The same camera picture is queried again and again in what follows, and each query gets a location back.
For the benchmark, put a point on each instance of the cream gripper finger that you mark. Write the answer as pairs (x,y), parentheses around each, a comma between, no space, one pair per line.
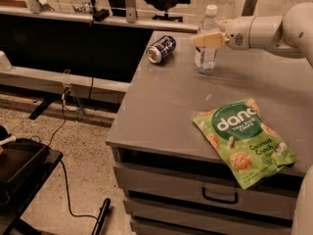
(223,24)
(212,40)

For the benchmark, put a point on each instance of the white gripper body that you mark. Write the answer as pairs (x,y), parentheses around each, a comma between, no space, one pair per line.
(237,33)

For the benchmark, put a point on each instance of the clear plastic water bottle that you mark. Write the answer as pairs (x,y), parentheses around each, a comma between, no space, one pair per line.
(205,57)

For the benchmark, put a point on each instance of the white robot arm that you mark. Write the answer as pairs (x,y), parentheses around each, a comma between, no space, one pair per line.
(290,35)

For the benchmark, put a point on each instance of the green rice chip bag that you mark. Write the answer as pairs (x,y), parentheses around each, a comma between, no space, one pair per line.
(249,147)

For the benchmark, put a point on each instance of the blue soda can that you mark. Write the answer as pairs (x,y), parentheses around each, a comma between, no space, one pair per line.
(159,50)

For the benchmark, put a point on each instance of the black device on ledge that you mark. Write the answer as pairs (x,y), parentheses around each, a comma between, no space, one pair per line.
(101,15)

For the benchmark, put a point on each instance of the grey drawer cabinet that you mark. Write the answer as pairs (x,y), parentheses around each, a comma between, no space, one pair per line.
(162,160)

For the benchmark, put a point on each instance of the black table leg base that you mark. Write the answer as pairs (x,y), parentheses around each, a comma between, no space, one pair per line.
(104,210)

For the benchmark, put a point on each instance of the black cart tray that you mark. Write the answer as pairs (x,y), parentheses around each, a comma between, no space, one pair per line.
(25,165)

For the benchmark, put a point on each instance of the metal bracket post right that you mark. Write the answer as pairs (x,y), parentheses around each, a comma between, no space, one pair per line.
(249,7)

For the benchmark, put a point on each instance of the metal bracket post middle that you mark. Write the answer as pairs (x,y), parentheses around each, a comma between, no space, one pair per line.
(131,14)

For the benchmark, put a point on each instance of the black drawer handle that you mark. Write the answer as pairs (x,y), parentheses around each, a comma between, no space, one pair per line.
(221,198)

